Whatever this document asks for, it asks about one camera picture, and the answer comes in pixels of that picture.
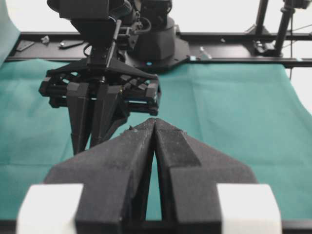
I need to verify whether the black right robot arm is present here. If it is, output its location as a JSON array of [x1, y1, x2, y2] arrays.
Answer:
[[39, 0, 190, 154]]

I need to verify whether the black camera stand pole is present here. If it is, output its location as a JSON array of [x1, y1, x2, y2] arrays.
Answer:
[[274, 0, 310, 58]]

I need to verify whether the black table edge rail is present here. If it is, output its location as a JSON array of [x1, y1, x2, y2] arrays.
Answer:
[[6, 32, 312, 72]]

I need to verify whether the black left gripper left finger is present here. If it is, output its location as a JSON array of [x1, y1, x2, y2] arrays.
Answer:
[[44, 118, 155, 234]]

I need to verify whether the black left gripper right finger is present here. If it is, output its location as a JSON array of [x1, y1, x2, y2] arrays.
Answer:
[[155, 118, 258, 234]]

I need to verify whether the black frame upright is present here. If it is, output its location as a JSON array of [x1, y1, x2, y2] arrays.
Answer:
[[245, 0, 270, 35]]

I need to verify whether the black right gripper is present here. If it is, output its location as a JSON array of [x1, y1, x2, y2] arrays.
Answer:
[[39, 0, 160, 154]]

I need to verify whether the green table cloth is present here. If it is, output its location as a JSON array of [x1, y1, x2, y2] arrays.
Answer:
[[0, 59, 312, 220]]

